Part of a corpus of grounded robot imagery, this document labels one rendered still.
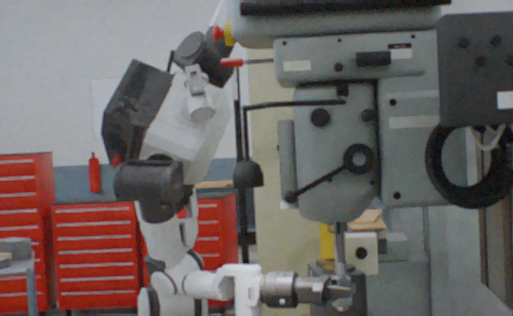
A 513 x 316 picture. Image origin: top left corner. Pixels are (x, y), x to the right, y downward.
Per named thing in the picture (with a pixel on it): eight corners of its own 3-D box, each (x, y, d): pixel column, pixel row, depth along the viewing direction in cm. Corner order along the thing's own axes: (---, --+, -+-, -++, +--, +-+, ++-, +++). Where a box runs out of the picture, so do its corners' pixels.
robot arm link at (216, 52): (196, 20, 210) (176, 61, 207) (218, 20, 204) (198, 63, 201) (220, 42, 219) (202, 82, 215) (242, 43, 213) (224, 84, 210)
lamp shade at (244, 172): (229, 187, 172) (227, 160, 172) (258, 185, 175) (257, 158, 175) (238, 188, 166) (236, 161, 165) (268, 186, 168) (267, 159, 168)
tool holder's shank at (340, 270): (343, 278, 174) (341, 231, 174) (331, 277, 176) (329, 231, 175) (350, 276, 177) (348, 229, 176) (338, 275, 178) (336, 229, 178)
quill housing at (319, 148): (298, 226, 165) (290, 82, 164) (299, 216, 186) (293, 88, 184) (383, 222, 165) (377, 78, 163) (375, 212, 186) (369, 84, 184)
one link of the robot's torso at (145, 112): (84, 193, 208) (92, 121, 179) (131, 105, 228) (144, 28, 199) (183, 231, 211) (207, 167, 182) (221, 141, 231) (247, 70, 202)
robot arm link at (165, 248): (142, 287, 200) (128, 220, 188) (176, 261, 209) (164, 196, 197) (173, 303, 194) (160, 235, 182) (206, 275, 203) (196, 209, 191)
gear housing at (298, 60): (275, 83, 162) (272, 36, 161) (279, 89, 186) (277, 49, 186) (428, 75, 161) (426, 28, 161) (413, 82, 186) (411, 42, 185)
